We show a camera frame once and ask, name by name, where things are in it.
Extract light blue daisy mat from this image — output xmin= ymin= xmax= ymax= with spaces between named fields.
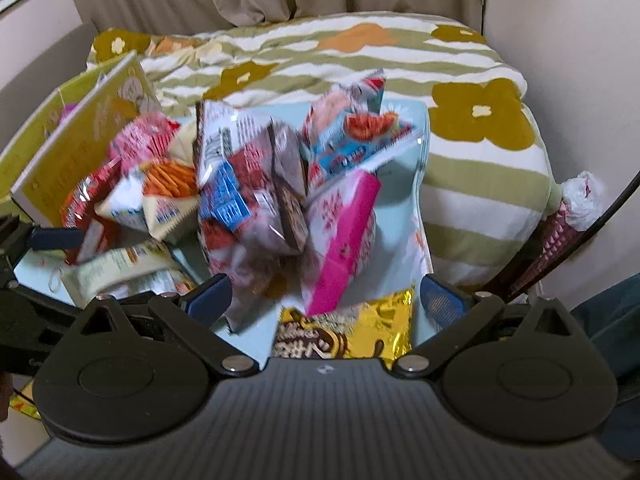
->
xmin=12 ymin=100 xmax=434 ymax=366

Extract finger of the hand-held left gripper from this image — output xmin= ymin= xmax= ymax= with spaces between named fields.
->
xmin=7 ymin=282 xmax=85 ymax=322
xmin=0 ymin=215 xmax=86 ymax=281

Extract pink snack packet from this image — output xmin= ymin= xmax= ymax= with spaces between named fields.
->
xmin=109 ymin=111 xmax=182 ymax=163

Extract green storage box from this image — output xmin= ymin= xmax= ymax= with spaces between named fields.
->
xmin=0 ymin=51 xmax=162 ymax=227

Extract clear bag of assorted snacks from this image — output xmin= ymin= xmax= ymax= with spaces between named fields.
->
xmin=195 ymin=100 xmax=313 ymax=333

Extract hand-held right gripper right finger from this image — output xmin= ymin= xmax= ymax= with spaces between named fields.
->
xmin=392 ymin=275 xmax=574 ymax=379

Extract person's dark trousers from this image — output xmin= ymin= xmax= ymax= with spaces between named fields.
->
xmin=570 ymin=272 xmax=640 ymax=461

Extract gold chocolate snack packet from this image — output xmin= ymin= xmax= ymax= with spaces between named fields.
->
xmin=272 ymin=285 xmax=417 ymax=361

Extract white plastic bag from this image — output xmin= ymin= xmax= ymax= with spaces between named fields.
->
xmin=561 ymin=171 xmax=609 ymax=233

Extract black cable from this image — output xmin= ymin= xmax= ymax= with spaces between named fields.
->
xmin=492 ymin=167 xmax=640 ymax=302

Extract yellow foil packet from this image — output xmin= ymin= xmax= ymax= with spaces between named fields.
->
xmin=9 ymin=379 xmax=42 ymax=422

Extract pink patterned waste bin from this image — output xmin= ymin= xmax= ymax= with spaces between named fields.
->
xmin=510 ymin=200 xmax=596 ymax=297

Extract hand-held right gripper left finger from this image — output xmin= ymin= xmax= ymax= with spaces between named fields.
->
xmin=75 ymin=275 xmax=259 ymax=377

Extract red shiny snack packet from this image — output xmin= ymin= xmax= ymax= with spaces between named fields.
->
xmin=59 ymin=160 xmax=123 ymax=266

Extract pink snack box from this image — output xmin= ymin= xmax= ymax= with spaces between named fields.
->
xmin=304 ymin=169 xmax=382 ymax=317

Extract grey headboard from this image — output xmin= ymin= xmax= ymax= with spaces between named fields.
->
xmin=0 ymin=22 xmax=101 ymax=151

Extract orange cracker packet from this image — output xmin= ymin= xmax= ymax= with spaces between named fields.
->
xmin=95 ymin=167 xmax=201 ymax=246

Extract pale green snack packet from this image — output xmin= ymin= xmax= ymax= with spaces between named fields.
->
xmin=60 ymin=240 xmax=198 ymax=308

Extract striped floral blanket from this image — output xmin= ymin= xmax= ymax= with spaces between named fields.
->
xmin=87 ymin=12 xmax=557 ymax=286

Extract white pink prawn cracker packet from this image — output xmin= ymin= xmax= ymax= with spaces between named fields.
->
xmin=299 ymin=69 xmax=417 ymax=187

